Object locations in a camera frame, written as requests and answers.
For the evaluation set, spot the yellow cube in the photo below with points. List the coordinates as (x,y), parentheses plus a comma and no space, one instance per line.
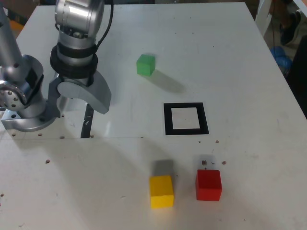
(161,191)

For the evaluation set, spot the black tape strip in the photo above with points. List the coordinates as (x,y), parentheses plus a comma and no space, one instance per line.
(86,127)

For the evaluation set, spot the person's foot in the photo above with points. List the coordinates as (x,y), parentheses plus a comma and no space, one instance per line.
(291,28)

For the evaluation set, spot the blue plastic bag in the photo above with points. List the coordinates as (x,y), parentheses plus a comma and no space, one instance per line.
(279,55)

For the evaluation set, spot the white furniture frame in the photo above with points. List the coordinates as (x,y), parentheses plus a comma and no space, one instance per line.
(263,14)

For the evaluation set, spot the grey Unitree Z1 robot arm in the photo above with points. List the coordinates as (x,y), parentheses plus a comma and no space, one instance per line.
(12,48)

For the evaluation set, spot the black tape square outline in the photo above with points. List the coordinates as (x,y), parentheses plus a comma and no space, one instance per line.
(168,119)

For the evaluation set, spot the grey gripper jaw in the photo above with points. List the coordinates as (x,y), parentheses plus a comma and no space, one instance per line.
(52,100)
(100,95)

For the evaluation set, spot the large black object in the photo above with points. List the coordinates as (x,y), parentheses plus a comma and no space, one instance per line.
(299,72)

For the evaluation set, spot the red cube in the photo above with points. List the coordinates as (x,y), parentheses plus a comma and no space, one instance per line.
(208,185)

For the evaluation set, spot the green cube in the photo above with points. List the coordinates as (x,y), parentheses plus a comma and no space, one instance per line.
(145,65)

